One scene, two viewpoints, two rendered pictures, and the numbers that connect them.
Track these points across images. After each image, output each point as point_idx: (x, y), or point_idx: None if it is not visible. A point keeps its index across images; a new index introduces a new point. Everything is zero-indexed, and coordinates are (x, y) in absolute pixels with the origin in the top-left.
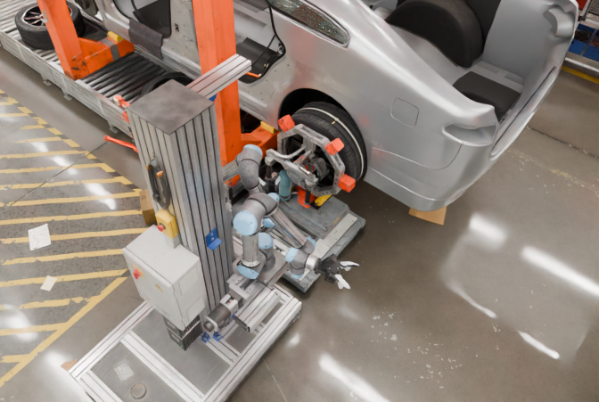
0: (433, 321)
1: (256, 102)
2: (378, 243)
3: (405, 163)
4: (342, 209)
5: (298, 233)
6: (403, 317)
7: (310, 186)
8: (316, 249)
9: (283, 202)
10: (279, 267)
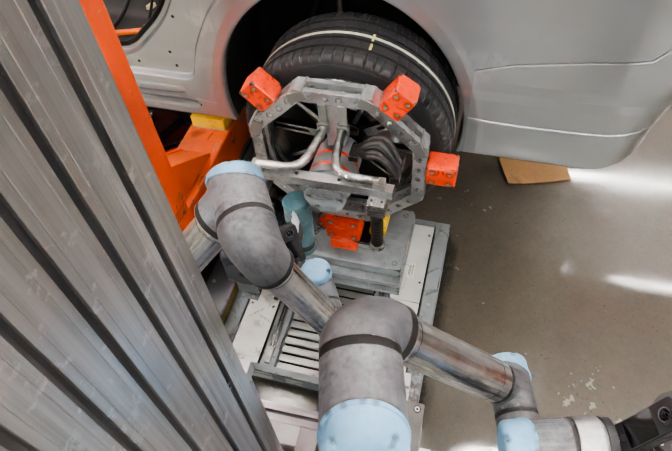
0: (664, 359)
1: (165, 76)
2: (489, 257)
3: (564, 76)
4: (408, 222)
5: (489, 362)
6: (612, 377)
7: (384, 208)
8: None
9: None
10: (416, 440)
